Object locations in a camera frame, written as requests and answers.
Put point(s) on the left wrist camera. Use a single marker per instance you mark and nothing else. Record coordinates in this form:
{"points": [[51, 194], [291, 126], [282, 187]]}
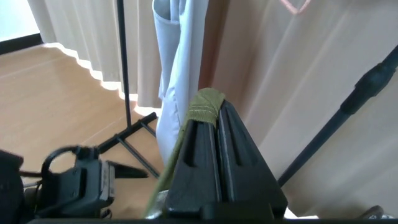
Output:
{"points": [[84, 183]]}

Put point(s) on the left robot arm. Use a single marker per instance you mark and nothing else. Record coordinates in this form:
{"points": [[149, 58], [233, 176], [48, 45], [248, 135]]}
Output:
{"points": [[12, 186]]}

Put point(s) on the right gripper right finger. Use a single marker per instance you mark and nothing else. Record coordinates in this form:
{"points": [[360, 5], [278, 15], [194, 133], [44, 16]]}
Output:
{"points": [[248, 186]]}

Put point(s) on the pale grey shorts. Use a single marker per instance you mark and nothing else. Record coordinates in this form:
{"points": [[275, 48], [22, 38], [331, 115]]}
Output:
{"points": [[183, 62]]}

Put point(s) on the green garment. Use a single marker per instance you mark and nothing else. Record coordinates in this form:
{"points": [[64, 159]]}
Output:
{"points": [[205, 105]]}

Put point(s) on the black clothes rack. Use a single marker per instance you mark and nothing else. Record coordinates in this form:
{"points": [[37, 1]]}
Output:
{"points": [[122, 62]]}

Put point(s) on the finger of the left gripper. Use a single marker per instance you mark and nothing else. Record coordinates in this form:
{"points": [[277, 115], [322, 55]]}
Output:
{"points": [[127, 171]]}

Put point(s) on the pink clothes hanger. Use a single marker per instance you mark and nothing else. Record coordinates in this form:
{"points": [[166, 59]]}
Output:
{"points": [[293, 9]]}

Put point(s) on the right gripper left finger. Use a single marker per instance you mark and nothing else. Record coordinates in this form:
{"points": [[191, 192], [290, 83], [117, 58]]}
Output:
{"points": [[192, 186]]}

